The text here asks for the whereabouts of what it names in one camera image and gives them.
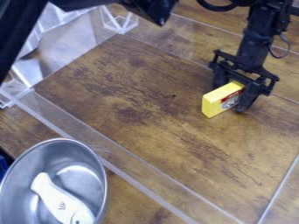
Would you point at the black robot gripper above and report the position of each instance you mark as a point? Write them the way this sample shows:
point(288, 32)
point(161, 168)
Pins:
point(244, 67)

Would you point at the yellow butter block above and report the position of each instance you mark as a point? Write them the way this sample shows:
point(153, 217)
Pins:
point(221, 99)

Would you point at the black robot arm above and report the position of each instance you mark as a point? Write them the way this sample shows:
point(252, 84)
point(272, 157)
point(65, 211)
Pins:
point(268, 18)

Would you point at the clear acrylic barrier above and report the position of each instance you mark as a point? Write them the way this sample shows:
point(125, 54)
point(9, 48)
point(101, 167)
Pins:
point(61, 37)

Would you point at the silver metal bowl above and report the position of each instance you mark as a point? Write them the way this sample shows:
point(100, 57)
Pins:
point(76, 171)

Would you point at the cream wooden fish toy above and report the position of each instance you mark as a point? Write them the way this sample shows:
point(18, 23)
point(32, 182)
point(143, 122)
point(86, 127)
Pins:
point(64, 206)

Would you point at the blue object at edge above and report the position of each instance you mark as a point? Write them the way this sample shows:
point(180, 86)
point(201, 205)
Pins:
point(2, 167)

